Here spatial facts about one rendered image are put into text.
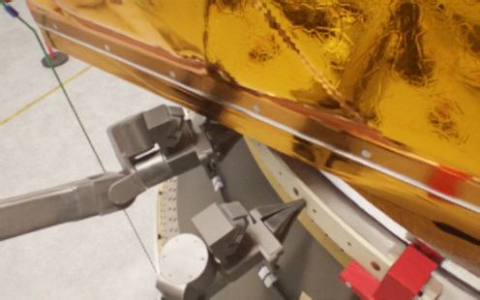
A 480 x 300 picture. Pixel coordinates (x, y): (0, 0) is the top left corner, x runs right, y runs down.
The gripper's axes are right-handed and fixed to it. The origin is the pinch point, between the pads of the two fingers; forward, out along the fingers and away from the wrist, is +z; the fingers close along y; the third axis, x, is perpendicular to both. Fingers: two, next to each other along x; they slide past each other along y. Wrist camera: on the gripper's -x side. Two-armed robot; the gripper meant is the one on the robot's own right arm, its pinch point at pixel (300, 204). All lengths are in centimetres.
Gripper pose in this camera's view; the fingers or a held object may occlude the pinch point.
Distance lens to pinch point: 52.3
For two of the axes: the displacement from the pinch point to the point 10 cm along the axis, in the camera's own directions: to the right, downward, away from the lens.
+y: -5.5, -5.9, 5.8
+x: 1.8, 6.0, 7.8
